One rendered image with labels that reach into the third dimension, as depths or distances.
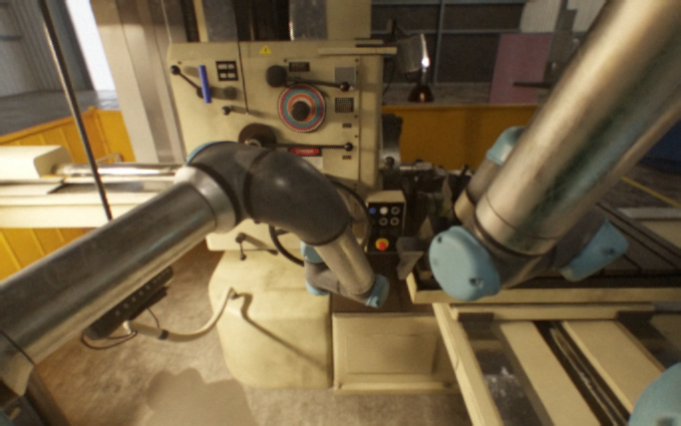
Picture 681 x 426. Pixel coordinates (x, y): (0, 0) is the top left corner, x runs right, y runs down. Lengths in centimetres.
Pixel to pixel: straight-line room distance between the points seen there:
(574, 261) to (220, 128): 122
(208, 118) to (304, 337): 123
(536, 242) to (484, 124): 379
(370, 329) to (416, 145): 249
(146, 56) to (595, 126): 210
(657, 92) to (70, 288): 49
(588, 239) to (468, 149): 370
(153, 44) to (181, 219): 175
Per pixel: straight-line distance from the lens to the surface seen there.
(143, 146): 234
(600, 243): 45
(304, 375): 223
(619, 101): 27
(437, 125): 394
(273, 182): 47
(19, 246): 381
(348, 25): 195
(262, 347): 208
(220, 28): 203
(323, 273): 84
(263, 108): 134
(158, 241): 46
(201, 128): 142
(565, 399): 164
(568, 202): 30
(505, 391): 153
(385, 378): 226
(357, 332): 195
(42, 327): 44
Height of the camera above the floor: 190
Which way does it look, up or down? 27 degrees down
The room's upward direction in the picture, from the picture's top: 1 degrees counter-clockwise
